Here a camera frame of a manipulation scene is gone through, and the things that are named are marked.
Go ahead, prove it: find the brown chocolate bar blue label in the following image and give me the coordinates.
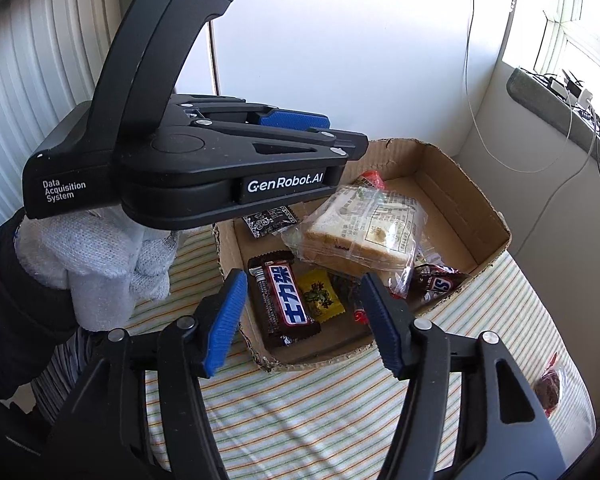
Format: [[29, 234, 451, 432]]
[[247, 251, 322, 348], [407, 262, 468, 306]]

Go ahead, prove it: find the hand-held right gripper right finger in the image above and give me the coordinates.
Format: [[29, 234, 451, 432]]
[[357, 272, 566, 480]]

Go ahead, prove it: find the yellow candy packet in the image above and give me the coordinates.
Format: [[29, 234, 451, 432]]
[[297, 269, 344, 323]]

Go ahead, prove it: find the white charger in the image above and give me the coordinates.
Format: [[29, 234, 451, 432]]
[[547, 72, 593, 107]]

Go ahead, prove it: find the black sachet white print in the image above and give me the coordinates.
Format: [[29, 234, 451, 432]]
[[242, 205, 301, 238]]

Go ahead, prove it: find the dark cake in clear wrapper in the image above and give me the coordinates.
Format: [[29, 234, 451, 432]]
[[532, 352, 563, 417]]

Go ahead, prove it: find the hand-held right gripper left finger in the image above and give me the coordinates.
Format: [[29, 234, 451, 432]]
[[45, 269, 248, 480]]

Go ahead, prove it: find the person's left hand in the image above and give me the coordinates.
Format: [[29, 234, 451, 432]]
[[15, 207, 179, 333]]

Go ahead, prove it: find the sliced bread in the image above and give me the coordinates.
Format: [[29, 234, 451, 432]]
[[282, 170, 426, 301]]

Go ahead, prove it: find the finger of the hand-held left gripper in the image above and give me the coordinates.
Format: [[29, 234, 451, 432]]
[[170, 93, 331, 131], [202, 124, 370, 162]]

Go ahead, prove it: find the white window frame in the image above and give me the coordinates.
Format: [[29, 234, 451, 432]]
[[532, 0, 600, 126]]

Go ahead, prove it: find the striped bed sheet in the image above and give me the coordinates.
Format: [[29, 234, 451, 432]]
[[130, 225, 598, 480]]

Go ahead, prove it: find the white ribbed panel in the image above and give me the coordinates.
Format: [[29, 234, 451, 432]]
[[0, 0, 131, 261]]

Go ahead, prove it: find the white cable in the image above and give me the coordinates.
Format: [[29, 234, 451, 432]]
[[465, 0, 598, 173]]

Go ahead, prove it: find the person's left forearm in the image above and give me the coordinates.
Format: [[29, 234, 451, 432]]
[[0, 210, 81, 411]]

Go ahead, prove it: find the striped grey cloth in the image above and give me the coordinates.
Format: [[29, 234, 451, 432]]
[[30, 330, 111, 421]]

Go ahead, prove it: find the brown cardboard box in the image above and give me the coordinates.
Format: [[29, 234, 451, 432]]
[[211, 137, 512, 373]]

